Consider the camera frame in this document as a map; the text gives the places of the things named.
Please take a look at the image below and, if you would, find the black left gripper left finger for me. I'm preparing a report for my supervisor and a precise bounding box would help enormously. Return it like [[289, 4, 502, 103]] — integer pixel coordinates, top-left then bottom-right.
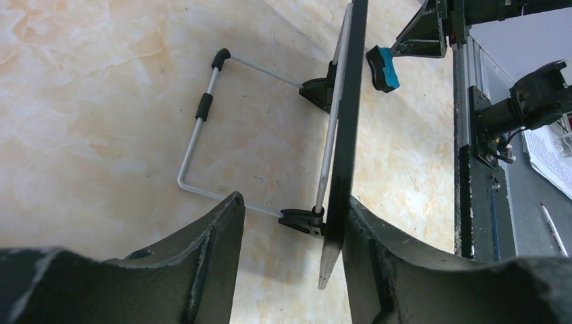
[[1, 192, 245, 323]]

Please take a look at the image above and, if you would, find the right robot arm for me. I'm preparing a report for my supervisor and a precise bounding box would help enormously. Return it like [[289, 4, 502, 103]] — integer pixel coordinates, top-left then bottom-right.
[[390, 1, 571, 167]]

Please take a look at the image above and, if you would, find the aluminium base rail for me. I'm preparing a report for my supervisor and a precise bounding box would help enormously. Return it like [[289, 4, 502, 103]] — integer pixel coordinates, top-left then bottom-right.
[[453, 37, 516, 263]]

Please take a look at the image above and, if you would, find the small black-framed whiteboard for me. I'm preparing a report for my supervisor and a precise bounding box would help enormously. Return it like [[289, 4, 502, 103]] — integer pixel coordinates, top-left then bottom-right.
[[318, 1, 368, 290]]

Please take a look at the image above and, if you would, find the white wire whiteboard stand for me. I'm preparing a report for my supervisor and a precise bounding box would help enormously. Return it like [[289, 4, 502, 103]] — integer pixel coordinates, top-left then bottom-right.
[[177, 47, 338, 237]]

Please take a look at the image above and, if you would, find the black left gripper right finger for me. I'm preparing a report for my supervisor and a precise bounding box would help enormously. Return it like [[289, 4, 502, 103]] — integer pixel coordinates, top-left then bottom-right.
[[343, 198, 571, 323]]

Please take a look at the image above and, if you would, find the printed paper sheet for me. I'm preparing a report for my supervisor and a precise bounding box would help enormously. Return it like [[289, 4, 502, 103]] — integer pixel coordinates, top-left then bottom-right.
[[522, 126, 571, 199]]

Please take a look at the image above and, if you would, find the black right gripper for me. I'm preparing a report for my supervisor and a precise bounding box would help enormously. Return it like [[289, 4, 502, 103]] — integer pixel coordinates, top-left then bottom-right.
[[391, 0, 571, 59]]

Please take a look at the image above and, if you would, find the red-capped white marker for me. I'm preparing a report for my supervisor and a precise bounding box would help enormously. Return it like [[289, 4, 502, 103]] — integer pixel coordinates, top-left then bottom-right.
[[540, 203, 569, 257]]

